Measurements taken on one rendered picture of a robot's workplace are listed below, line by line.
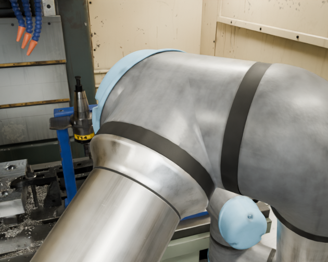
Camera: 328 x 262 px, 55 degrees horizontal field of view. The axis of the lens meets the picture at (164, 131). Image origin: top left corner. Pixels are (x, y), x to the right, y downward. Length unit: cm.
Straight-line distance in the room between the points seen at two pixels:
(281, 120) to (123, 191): 12
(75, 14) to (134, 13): 48
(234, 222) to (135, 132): 32
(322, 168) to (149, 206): 12
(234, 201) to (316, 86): 33
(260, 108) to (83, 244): 15
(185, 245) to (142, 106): 73
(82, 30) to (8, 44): 28
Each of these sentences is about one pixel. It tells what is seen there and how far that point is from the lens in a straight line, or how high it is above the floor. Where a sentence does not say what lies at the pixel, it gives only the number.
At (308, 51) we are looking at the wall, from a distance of 118.
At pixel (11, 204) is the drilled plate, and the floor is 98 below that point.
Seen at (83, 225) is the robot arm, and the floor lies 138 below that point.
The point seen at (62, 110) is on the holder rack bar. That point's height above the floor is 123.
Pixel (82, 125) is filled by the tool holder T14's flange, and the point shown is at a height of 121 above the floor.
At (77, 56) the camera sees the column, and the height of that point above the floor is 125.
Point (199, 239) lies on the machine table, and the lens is 96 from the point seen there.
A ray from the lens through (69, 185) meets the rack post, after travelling 96.
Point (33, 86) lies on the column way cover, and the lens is 140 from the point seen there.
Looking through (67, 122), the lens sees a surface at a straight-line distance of 82.
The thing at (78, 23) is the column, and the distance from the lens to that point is 139.
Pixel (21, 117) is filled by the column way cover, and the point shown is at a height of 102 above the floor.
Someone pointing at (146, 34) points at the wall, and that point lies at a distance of 181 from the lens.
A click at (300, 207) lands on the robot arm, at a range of 26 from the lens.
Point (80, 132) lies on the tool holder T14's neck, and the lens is 82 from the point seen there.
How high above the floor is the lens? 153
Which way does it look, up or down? 25 degrees down
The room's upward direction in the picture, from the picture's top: straight up
